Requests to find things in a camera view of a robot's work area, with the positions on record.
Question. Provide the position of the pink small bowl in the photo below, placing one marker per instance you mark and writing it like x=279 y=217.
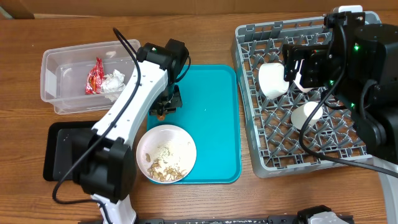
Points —
x=299 y=86

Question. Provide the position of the grey dishwasher rack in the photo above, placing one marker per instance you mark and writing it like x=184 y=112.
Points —
x=273 y=140

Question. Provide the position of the white tissue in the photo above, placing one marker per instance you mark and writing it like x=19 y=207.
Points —
x=112 y=83

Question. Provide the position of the white paper cup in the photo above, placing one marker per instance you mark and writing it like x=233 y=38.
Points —
x=300 y=114

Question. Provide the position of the red snack wrapper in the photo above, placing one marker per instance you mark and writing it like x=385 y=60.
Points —
x=95 y=78

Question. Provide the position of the white bowl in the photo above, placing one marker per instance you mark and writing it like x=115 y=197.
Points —
x=271 y=80

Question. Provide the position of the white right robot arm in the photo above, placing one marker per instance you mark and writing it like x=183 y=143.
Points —
x=358 y=66

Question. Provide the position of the clear plastic bin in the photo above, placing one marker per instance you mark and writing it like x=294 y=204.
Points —
x=64 y=73

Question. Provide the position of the teal plastic tray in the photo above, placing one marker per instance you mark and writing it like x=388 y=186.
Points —
x=210 y=114

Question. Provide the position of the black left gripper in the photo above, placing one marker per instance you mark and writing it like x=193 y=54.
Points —
x=176 y=102

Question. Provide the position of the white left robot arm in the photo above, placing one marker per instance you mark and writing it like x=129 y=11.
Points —
x=156 y=68

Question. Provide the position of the black plastic tray bin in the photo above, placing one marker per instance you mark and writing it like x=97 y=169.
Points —
x=59 y=149

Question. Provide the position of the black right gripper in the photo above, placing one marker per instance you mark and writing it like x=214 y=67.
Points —
x=311 y=54

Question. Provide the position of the pink plate with food scraps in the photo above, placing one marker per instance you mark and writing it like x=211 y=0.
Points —
x=166 y=154

